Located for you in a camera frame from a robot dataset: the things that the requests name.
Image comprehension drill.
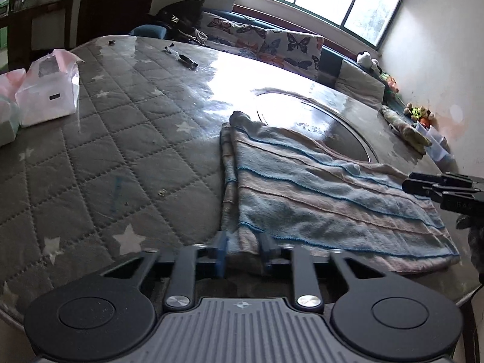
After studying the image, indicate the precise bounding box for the person's right hand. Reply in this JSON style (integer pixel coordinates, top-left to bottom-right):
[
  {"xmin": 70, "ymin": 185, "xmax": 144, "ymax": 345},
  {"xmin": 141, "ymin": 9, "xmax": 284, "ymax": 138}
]
[{"xmin": 457, "ymin": 215, "xmax": 484, "ymax": 284}]

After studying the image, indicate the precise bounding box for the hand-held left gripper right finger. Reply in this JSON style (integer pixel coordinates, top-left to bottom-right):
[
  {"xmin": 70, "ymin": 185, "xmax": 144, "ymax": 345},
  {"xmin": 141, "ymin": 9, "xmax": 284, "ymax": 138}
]
[{"xmin": 259, "ymin": 232, "xmax": 394, "ymax": 311}]

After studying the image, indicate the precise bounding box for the brown green plush toy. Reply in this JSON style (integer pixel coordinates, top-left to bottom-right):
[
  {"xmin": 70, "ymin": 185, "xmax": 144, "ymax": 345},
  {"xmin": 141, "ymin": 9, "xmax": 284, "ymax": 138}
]
[{"xmin": 404, "ymin": 102, "xmax": 433, "ymax": 125}]

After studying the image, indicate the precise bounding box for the clear plastic storage box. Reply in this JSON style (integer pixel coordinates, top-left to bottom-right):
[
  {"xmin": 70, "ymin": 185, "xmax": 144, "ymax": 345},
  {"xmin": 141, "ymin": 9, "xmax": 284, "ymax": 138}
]
[{"xmin": 414, "ymin": 121, "xmax": 456, "ymax": 172}]

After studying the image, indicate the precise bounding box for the dark wooden side table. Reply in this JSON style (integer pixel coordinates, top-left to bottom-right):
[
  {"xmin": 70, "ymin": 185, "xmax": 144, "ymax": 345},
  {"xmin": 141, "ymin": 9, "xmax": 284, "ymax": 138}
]
[{"xmin": 0, "ymin": 0, "xmax": 76, "ymax": 72}]

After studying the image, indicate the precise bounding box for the grey cushion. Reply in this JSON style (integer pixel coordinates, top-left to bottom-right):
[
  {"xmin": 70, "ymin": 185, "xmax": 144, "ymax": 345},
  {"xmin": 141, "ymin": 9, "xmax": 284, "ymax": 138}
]
[{"xmin": 335, "ymin": 60, "xmax": 386, "ymax": 108}]

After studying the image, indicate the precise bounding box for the butterfly print pillow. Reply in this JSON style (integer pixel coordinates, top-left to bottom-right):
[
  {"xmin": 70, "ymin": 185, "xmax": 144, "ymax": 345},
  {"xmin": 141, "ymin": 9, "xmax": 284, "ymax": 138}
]
[{"xmin": 261, "ymin": 28, "xmax": 325, "ymax": 81}]

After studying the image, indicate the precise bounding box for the folded beige cloth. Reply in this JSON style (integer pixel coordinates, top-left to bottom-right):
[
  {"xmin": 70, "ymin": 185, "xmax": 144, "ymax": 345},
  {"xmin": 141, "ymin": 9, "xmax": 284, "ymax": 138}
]
[{"xmin": 380, "ymin": 105, "xmax": 432, "ymax": 154}]

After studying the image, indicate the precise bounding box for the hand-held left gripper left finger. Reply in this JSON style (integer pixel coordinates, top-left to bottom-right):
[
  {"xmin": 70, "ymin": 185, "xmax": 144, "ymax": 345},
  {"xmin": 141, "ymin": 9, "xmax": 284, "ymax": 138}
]
[{"xmin": 100, "ymin": 231, "xmax": 229, "ymax": 311}]

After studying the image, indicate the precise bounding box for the black bag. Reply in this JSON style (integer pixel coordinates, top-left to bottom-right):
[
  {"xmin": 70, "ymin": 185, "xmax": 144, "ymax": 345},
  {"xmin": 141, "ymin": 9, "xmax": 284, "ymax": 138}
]
[{"xmin": 147, "ymin": 0, "xmax": 207, "ymax": 42}]

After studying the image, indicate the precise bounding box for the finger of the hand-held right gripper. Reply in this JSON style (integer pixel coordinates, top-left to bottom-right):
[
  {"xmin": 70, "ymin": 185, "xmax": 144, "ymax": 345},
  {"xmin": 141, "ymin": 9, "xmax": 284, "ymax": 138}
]
[
  {"xmin": 440, "ymin": 191, "xmax": 484, "ymax": 212},
  {"xmin": 402, "ymin": 172, "xmax": 475, "ymax": 197}
]

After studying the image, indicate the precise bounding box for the grey quilted star table cover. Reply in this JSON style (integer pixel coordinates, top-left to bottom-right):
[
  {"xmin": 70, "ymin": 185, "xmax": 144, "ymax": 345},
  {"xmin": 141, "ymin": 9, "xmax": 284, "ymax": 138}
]
[{"xmin": 0, "ymin": 35, "xmax": 484, "ymax": 333}]

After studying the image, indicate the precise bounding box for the pink green tissue pack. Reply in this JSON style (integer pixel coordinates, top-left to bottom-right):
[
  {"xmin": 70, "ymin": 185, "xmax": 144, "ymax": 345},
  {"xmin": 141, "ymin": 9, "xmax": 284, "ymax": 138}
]
[{"xmin": 0, "ymin": 69, "xmax": 27, "ymax": 148}]

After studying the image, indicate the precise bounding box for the green pink toy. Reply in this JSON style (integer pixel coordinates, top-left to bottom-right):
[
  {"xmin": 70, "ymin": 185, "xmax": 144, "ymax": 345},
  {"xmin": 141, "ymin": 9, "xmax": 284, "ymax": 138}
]
[{"xmin": 382, "ymin": 72, "xmax": 399, "ymax": 93}]

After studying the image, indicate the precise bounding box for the long butterfly print cushion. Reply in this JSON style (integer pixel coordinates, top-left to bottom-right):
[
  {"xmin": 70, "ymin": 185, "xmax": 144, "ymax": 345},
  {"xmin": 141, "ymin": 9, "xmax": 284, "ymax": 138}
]
[{"xmin": 198, "ymin": 11, "xmax": 267, "ymax": 58}]

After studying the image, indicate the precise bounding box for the blue beige striped garment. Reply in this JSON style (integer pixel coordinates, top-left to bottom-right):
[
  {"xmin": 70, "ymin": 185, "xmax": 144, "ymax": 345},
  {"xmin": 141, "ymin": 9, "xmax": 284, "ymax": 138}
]
[{"xmin": 219, "ymin": 110, "xmax": 460, "ymax": 275}]

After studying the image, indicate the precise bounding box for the white pink tissue pack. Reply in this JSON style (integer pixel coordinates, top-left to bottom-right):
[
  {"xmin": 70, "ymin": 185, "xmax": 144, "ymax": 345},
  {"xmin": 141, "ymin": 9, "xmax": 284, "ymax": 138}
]
[{"xmin": 17, "ymin": 48, "xmax": 82, "ymax": 128}]

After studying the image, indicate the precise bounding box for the white plush toy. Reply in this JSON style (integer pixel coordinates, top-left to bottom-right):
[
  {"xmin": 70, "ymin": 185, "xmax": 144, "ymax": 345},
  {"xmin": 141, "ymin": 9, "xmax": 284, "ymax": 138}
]
[{"xmin": 356, "ymin": 51, "xmax": 381, "ymax": 72}]

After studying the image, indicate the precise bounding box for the blue chair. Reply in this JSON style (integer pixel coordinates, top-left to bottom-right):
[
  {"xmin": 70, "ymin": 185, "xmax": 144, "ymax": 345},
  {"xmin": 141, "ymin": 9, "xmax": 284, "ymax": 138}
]
[{"xmin": 129, "ymin": 25, "xmax": 169, "ymax": 40}]

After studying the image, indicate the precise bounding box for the dark wooden glass door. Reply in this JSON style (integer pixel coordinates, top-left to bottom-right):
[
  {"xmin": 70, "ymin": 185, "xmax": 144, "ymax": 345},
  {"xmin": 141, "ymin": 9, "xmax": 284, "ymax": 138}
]
[{"xmin": 77, "ymin": 0, "xmax": 161, "ymax": 46}]

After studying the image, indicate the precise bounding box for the blue sofa bench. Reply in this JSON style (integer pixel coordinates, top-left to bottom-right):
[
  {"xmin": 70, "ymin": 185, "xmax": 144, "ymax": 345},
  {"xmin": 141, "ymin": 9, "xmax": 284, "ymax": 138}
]
[{"xmin": 202, "ymin": 8, "xmax": 417, "ymax": 122}]

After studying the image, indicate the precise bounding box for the round glass turntable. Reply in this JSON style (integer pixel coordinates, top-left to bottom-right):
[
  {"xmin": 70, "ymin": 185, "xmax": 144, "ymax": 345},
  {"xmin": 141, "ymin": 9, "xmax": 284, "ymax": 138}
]
[{"xmin": 253, "ymin": 89, "xmax": 379, "ymax": 165}]

